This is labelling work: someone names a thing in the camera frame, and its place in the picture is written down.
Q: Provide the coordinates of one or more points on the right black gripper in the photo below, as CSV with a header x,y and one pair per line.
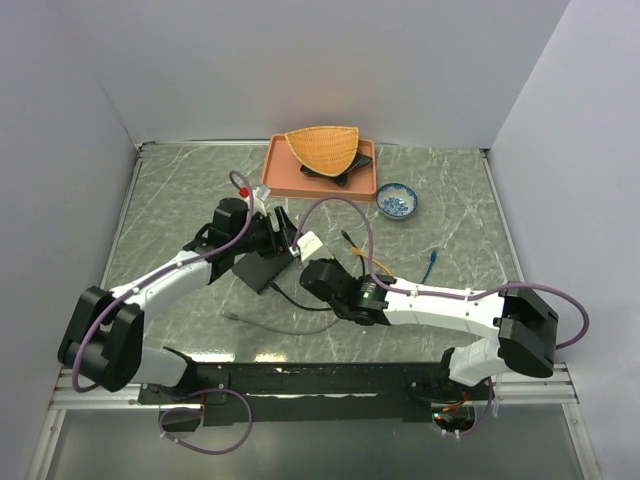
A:
x,y
331,260

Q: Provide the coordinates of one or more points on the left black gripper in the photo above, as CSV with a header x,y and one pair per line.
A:
x,y
274,248

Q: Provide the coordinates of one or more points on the black network switch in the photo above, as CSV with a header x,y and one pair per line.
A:
x,y
257,272

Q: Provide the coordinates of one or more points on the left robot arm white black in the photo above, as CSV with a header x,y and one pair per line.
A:
x,y
104,340

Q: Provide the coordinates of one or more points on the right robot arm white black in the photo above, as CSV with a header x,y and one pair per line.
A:
x,y
516,328

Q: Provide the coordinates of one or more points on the salmon pink tray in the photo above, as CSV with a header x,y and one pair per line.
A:
x,y
281,173

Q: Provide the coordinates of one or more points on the orange woven basket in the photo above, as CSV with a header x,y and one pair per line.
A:
x,y
327,150

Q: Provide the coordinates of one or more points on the black dish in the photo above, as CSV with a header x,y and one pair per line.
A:
x,y
360,161

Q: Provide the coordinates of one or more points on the blue white ceramic bowl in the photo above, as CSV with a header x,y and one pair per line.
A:
x,y
396,201

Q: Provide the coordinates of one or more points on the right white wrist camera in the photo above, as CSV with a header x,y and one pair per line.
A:
x,y
306,247

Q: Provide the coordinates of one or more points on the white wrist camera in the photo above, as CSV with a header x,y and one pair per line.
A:
x,y
306,247
260,193

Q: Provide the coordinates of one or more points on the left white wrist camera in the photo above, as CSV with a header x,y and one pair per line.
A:
x,y
260,193

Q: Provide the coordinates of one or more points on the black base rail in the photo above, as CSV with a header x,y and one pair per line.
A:
x,y
227,393

